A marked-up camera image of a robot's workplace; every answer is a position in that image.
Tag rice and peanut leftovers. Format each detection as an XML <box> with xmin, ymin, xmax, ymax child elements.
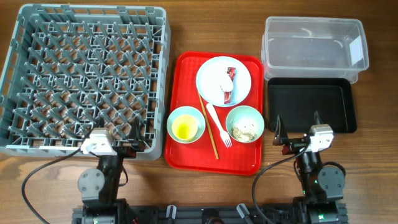
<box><xmin>232</xmin><ymin>119</ymin><xmax>257</xmax><ymax>142</ymax></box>

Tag green bowl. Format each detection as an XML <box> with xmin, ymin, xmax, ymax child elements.
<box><xmin>226</xmin><ymin>105</ymin><xmax>265</xmax><ymax>143</ymax></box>

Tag light blue bowl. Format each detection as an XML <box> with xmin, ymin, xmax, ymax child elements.
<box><xmin>167</xmin><ymin>106</ymin><xmax>206</xmax><ymax>144</ymax></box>

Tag wooden chopstick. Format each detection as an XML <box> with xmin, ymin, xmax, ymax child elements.
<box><xmin>198</xmin><ymin>92</ymin><xmax>220</xmax><ymax>160</ymax></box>

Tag white napkin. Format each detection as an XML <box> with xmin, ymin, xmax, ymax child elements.
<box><xmin>220</xmin><ymin>67</ymin><xmax>235</xmax><ymax>92</ymax></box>

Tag red snack wrapper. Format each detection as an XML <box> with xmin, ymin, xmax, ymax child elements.
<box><xmin>222</xmin><ymin>67</ymin><xmax>236</xmax><ymax>104</ymax></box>

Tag yellow plastic cup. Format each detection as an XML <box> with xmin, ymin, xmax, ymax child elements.
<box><xmin>172</xmin><ymin>114</ymin><xmax>198</xmax><ymax>141</ymax></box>

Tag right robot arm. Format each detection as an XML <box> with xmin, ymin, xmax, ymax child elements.
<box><xmin>272</xmin><ymin>112</ymin><xmax>348</xmax><ymax>223</ymax></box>

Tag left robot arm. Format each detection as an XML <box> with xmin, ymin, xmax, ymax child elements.
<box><xmin>72</xmin><ymin>118</ymin><xmax>145</xmax><ymax>224</ymax></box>

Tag grey plastic dishwasher rack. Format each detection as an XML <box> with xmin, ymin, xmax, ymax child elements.
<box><xmin>1</xmin><ymin>4</ymin><xmax>171</xmax><ymax>161</ymax></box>

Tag clear plastic waste bin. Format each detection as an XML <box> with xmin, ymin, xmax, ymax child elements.
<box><xmin>261</xmin><ymin>16</ymin><xmax>369</xmax><ymax>83</ymax></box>

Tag black rectangular food tray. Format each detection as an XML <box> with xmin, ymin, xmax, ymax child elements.
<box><xmin>267</xmin><ymin>78</ymin><xmax>357</xmax><ymax>133</ymax></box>

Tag white plastic fork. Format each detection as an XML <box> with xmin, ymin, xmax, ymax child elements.
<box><xmin>206</xmin><ymin>103</ymin><xmax>232</xmax><ymax>147</ymax></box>

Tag red plastic serving tray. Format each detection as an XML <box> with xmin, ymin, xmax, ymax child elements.
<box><xmin>164</xmin><ymin>51</ymin><xmax>264</xmax><ymax>175</ymax></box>

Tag large light blue plate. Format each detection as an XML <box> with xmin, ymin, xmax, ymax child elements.
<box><xmin>196</xmin><ymin>56</ymin><xmax>252</xmax><ymax>107</ymax></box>

